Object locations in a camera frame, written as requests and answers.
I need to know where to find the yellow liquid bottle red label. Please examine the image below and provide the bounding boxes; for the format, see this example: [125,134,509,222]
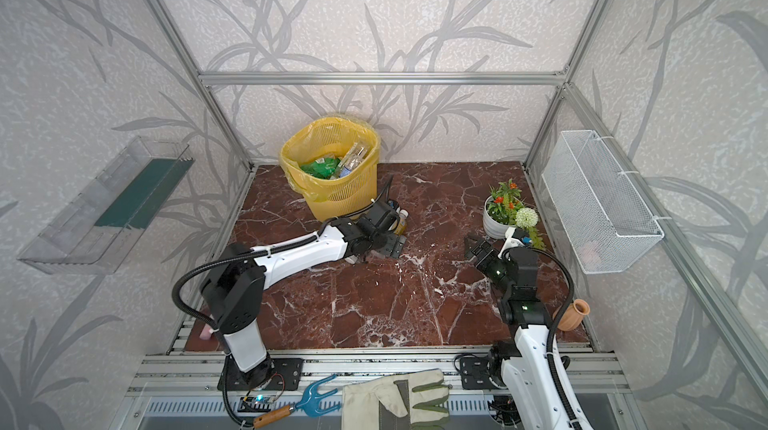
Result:
[394,209,409,235]

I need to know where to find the green plastic bottle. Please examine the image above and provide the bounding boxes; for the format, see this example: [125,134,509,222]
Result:
[300,155,340,180]

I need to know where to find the small clear grey bottle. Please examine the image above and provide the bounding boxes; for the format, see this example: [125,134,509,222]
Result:
[336,142,369,177]

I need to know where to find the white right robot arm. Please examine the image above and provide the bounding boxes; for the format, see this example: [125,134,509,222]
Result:
[464,235,592,429]

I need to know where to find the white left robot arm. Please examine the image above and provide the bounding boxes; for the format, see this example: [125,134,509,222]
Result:
[171,181,405,389]

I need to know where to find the yellow ribbed plastic bin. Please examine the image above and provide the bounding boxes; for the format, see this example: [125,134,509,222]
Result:
[279,115,381,221]

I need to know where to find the yellow bin liner bag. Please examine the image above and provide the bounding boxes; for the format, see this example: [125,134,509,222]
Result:
[279,115,381,202]

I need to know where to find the potted plant red flowers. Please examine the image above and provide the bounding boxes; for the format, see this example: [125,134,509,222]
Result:
[483,180,546,250]

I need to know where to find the small terracotta vase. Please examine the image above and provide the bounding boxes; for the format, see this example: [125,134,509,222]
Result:
[557,299,591,332]

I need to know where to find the white green work glove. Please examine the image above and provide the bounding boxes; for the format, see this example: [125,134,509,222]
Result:
[341,369,451,429]

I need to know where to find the blue garden hand fork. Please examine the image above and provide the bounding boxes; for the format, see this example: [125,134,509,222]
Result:
[250,374,341,429]

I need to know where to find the green circuit board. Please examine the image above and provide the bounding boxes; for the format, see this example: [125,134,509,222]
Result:
[238,394,279,413]

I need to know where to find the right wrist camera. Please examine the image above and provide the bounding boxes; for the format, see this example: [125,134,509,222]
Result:
[498,227,532,259]

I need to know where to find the white wire mesh basket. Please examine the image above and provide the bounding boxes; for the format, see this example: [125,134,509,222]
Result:
[542,130,664,275]

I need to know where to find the clear wall shelf green mat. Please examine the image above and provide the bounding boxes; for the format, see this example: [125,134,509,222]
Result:
[18,137,194,275]

